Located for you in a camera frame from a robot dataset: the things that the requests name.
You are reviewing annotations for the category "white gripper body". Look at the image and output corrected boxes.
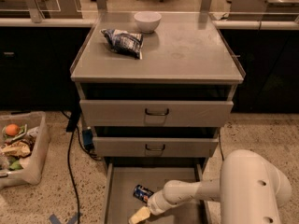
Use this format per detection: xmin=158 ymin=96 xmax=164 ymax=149
xmin=147 ymin=190 xmax=175 ymax=216

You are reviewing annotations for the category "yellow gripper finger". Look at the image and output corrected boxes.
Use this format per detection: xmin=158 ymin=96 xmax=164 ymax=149
xmin=128 ymin=206 xmax=150 ymax=224

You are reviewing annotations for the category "blue pepsi can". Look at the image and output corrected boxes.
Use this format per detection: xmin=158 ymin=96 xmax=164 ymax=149
xmin=133 ymin=185 xmax=154 ymax=203

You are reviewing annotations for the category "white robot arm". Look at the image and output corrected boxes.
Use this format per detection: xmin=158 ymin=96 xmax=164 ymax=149
xmin=128 ymin=149 xmax=292 ymax=224

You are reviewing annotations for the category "grey bottom drawer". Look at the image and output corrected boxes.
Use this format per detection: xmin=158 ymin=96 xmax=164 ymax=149
xmin=101 ymin=163 xmax=212 ymax=224

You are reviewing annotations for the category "grey drawer cabinet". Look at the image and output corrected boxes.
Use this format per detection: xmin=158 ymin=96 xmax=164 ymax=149
xmin=69 ymin=10 xmax=247 ymax=224

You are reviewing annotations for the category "grey top drawer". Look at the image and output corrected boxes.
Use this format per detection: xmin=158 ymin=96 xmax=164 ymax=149
xmin=80 ymin=100 xmax=234 ymax=127

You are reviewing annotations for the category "blue power adapter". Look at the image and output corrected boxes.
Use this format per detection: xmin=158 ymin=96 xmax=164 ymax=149
xmin=82 ymin=128 xmax=93 ymax=151

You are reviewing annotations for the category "green snack item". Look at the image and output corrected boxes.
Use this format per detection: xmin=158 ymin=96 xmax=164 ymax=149
xmin=9 ymin=160 xmax=22 ymax=171

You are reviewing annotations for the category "yellow snack bag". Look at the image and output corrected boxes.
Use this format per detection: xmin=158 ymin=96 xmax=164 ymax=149
xmin=1 ymin=141 xmax=31 ymax=158

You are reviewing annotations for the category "clear plastic bin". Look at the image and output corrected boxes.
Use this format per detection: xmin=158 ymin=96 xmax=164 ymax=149
xmin=0 ymin=112 xmax=50 ymax=189

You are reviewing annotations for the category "orange fruit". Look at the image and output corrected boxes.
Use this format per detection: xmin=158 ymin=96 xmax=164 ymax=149
xmin=5 ymin=124 xmax=21 ymax=136

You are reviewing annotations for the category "blue chip bag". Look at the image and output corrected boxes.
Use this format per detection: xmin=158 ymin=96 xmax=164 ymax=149
xmin=101 ymin=29 xmax=143 ymax=59

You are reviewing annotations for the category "white ceramic bowl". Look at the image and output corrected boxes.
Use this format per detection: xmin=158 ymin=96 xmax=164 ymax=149
xmin=134 ymin=11 xmax=162 ymax=33

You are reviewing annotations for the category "black floor cable left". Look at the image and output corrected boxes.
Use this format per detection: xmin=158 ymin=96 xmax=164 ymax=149
xmin=61 ymin=110 xmax=103 ymax=224

